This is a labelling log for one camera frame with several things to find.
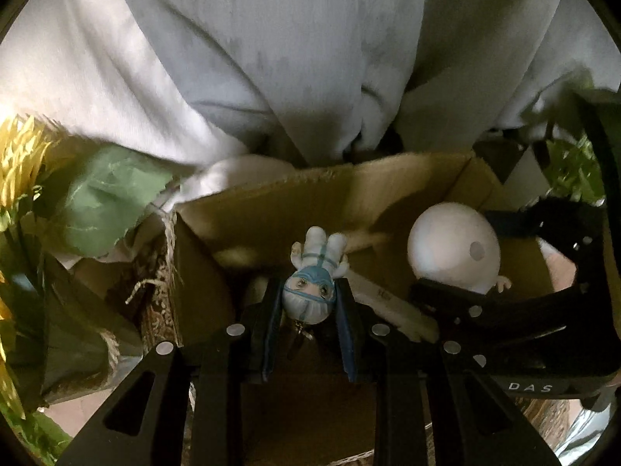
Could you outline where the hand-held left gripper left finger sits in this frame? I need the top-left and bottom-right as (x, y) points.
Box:
(58, 276), (287, 466)

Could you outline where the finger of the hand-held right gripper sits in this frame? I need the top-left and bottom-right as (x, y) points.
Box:
(411, 279), (584, 351)
(485, 196), (602, 263)

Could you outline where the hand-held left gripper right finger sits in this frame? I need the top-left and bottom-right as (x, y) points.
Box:
(335, 278), (559, 466)

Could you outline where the small masked doll keychain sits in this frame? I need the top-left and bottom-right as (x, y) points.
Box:
(283, 226), (350, 345)

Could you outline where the long white box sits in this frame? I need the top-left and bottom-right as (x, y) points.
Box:
(347, 272), (440, 343)

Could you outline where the white egg-shaped figure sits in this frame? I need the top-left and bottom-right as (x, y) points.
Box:
(406, 202), (512, 295)

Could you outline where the brown cardboard box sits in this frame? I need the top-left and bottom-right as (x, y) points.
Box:
(172, 150), (578, 466)

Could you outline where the green potted plant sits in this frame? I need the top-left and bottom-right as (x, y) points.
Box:
(521, 70), (607, 205)

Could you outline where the white plant pot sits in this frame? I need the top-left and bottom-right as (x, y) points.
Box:
(502, 138), (551, 200)

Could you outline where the patterned paisley tablecloth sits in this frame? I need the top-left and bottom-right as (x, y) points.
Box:
(128, 216), (590, 466)

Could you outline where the green ribbed vase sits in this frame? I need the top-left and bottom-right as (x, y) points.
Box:
(41, 257), (146, 403)

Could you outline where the grey curtain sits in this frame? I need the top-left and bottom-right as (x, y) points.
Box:
(111, 0), (607, 166)

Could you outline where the artificial sunflower bouquet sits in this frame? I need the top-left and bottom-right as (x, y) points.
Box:
(0, 114), (180, 447)

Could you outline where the pale beige curtain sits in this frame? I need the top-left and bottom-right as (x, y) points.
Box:
(0, 0), (292, 214)

